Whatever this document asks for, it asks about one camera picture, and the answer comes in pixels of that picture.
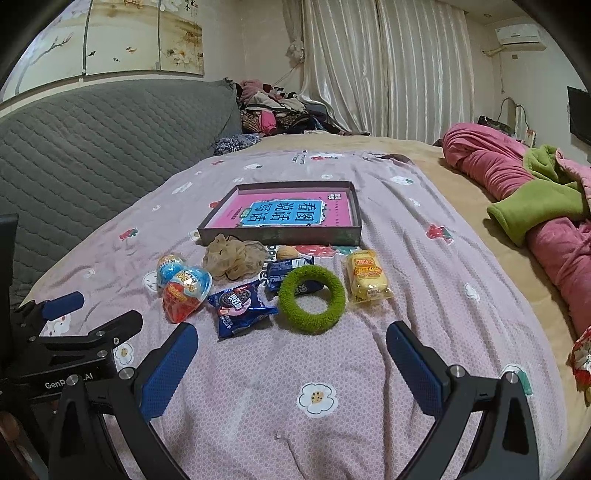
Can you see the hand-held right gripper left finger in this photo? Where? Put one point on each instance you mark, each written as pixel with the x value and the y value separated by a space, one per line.
pixel 168 369

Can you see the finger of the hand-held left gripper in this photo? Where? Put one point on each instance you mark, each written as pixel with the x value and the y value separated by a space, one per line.
pixel 64 303
pixel 115 325

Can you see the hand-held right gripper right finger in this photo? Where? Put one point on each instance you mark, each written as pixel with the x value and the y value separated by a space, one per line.
pixel 415 369

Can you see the red candy wrapper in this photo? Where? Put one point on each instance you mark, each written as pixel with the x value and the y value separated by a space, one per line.
pixel 168 272

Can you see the dark blue cookie packet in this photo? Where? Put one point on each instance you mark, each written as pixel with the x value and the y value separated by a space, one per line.
pixel 240 307

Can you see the yellow cake packet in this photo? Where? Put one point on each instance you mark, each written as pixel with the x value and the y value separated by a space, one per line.
pixel 367 277

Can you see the beige mesh scrunchie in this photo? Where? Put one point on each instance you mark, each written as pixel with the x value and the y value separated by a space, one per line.
pixel 231 258

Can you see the small dark blue snack packet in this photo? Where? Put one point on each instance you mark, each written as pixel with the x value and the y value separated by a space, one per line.
pixel 281 272

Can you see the walnut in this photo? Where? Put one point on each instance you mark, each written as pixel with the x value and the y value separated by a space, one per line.
pixel 286 253

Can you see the grey shallow cardboard box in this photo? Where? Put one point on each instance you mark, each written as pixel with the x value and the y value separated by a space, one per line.
pixel 277 237

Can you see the pink printed blanket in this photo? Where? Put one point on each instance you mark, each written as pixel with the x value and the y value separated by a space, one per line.
pixel 323 369

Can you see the grey quilted headboard cover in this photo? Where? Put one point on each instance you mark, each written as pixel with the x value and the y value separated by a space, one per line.
pixel 92 147

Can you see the pink workbook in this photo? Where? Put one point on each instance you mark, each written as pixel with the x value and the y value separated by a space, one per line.
pixel 231 212

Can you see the red patterned cloth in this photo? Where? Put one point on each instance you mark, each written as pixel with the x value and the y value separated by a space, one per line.
pixel 582 355

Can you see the beige bed sheet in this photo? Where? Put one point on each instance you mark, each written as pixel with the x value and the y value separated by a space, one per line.
pixel 461 184

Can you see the green fleece blanket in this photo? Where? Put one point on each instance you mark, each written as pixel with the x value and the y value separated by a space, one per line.
pixel 531 212

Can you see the blue patterned cloth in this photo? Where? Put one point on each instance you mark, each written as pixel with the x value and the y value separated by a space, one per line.
pixel 235 142

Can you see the pink quilt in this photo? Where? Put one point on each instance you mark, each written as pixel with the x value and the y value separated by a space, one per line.
pixel 485 157

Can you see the cluttered side desk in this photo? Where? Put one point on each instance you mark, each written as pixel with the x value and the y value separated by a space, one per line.
pixel 528 136

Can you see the pile of clothes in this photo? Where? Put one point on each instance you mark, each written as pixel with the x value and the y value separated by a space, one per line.
pixel 277 110

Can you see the white shiny curtains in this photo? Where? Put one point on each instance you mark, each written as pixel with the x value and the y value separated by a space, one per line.
pixel 392 69

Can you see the black television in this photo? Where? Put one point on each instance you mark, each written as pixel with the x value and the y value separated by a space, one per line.
pixel 579 115

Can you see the white curtain ornament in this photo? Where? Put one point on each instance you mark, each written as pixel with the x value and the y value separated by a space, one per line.
pixel 294 50

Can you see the white air conditioner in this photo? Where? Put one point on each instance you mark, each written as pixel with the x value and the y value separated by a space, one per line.
pixel 519 37

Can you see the floral wall painting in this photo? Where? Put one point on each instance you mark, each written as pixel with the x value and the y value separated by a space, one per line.
pixel 115 37

